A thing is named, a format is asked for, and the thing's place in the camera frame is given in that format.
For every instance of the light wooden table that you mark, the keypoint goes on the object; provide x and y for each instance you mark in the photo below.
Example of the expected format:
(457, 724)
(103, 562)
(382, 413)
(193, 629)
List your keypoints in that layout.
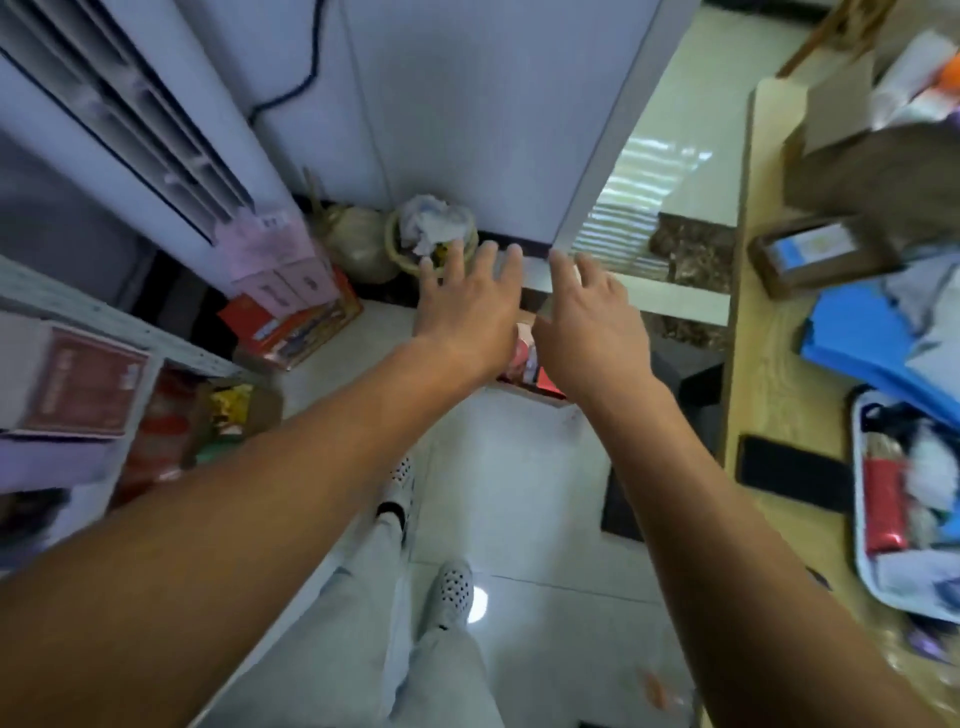
(773, 375)

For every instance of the person's left forearm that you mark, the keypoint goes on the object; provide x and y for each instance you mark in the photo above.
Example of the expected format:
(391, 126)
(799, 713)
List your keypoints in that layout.
(210, 555)

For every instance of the waste basket with rubbish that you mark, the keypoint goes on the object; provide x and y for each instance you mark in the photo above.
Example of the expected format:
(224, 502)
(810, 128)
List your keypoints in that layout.
(428, 225)

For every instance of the white standing air conditioner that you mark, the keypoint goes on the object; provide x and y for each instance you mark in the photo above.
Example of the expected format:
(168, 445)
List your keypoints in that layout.
(105, 105)

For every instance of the red tube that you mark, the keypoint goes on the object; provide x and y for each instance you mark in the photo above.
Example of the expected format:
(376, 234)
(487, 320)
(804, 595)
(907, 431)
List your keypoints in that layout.
(885, 507)

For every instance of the wooden chair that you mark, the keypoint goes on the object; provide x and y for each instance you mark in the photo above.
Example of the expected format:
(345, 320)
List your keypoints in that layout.
(840, 30)

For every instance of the person's grey trousers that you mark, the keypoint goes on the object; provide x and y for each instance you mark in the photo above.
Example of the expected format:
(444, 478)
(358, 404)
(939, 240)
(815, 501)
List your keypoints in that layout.
(330, 645)

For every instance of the dark grey furniture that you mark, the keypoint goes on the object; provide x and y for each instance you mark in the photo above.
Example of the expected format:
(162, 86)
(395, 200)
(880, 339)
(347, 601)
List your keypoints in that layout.
(683, 383)

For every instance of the person's white shoe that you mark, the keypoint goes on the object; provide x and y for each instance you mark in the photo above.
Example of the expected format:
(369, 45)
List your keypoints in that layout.
(398, 488)
(450, 593)

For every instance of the person's right forearm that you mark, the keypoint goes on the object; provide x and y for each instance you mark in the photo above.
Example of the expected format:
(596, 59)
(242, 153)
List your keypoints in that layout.
(750, 585)

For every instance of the white tray of clutter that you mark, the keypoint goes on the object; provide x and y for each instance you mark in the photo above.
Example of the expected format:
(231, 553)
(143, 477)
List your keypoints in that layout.
(915, 578)

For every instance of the black flat device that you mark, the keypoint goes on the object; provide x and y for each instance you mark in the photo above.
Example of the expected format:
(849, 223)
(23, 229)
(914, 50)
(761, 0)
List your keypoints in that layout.
(792, 473)

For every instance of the crumpled brown carton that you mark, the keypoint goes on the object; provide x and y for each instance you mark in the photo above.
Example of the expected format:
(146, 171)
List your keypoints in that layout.
(878, 173)

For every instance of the person's left hand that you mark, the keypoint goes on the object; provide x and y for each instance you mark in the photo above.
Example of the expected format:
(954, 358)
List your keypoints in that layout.
(468, 315)

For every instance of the white metal shelving unit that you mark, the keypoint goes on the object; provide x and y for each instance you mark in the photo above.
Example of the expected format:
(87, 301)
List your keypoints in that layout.
(90, 308)

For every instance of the wooden tray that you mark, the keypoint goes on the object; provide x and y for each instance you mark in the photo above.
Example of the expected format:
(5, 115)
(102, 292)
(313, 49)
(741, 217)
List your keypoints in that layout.
(818, 252)

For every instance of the colourful flat box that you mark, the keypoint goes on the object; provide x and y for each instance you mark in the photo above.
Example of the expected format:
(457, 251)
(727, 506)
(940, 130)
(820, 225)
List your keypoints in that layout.
(293, 333)

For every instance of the blue folder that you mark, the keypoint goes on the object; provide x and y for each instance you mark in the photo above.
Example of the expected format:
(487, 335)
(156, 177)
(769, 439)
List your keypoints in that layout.
(863, 338)

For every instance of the person's right hand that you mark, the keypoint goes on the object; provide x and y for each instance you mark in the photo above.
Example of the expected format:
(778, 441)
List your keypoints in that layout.
(593, 338)

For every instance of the brown cardboard box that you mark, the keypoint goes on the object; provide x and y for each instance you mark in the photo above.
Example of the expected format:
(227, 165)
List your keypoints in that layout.
(522, 363)

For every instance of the pink carton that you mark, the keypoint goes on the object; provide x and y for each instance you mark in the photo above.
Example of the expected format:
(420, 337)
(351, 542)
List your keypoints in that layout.
(278, 258)

